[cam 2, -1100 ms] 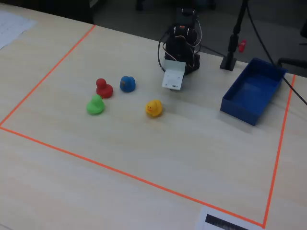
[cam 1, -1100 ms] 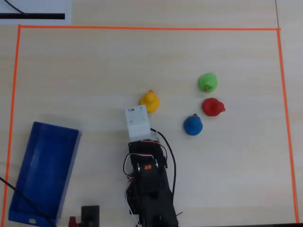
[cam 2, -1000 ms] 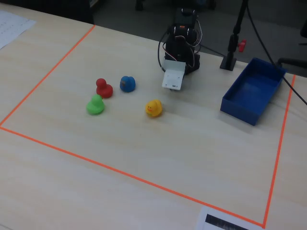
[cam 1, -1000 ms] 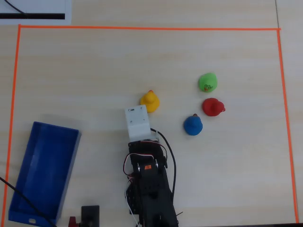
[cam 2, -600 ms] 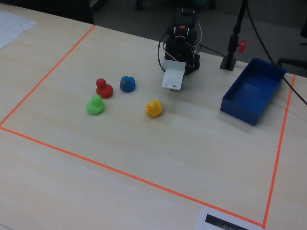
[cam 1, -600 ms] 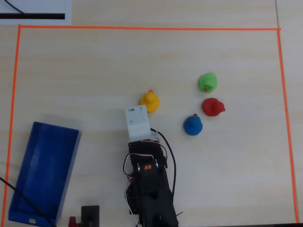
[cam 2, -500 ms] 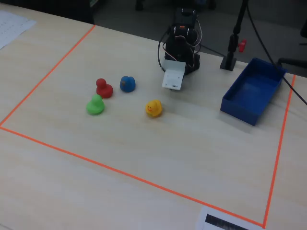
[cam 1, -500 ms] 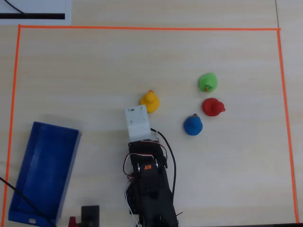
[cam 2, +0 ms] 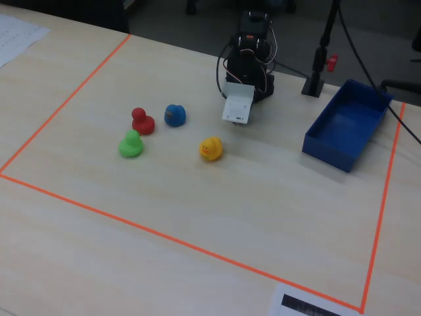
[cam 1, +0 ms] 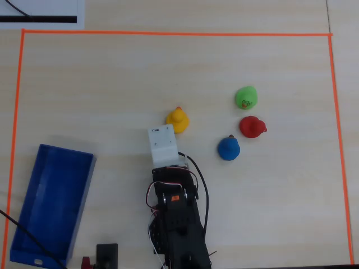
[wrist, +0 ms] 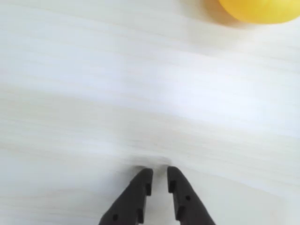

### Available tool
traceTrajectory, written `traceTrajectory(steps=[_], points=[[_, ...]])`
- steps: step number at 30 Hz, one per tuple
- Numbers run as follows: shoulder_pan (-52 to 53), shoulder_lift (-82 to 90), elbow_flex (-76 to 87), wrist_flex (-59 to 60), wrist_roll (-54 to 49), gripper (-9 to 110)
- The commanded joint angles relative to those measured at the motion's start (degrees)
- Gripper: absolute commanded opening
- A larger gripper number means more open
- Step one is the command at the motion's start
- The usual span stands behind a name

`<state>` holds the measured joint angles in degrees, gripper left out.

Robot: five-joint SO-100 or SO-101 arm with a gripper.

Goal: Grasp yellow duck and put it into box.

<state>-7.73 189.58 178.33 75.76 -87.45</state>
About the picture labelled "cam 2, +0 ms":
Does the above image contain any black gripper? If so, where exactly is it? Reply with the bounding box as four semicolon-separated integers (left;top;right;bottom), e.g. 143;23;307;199
225;39;269;127

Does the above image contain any yellow rubber duck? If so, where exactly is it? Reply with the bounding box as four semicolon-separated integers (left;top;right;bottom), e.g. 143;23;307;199
198;136;224;163

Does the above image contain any blue rubber duck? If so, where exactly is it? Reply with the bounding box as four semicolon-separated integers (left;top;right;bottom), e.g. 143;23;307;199
164;103;187;128

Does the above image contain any red rubber duck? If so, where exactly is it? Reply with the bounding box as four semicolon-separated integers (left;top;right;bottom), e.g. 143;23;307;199
131;107;156;136

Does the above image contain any blue plastic box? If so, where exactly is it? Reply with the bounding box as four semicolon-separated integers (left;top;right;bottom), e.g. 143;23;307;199
301;78;395;174

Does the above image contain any green rubber duck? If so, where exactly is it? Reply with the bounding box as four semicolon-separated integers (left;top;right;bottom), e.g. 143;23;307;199
118;129;145;159

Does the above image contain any orange tape strip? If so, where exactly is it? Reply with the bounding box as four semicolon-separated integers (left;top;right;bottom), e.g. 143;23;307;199
360;101;406;314
0;173;363;313
0;34;132;174

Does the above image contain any black chair armrest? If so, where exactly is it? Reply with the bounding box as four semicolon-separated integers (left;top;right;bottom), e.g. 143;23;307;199
380;78;421;96

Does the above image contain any white paper with black bar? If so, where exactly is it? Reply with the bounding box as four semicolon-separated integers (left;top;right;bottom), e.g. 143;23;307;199
268;283;362;316

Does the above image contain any white printed paper sheet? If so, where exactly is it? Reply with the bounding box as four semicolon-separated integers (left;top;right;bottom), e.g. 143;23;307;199
0;13;51;68

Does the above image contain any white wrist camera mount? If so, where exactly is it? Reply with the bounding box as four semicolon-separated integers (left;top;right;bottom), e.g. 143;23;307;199
221;81;256;125

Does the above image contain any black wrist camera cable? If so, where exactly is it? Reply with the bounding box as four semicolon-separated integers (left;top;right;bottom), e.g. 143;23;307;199
215;41;236;99

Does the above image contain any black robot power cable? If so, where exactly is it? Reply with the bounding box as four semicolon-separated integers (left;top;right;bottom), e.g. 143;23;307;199
271;60;312;80

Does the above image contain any black camera stand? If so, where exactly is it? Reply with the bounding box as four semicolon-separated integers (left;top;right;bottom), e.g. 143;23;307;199
301;0;342;97

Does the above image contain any black stand cable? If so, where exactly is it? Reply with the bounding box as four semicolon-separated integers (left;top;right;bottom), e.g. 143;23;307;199
337;0;421;145

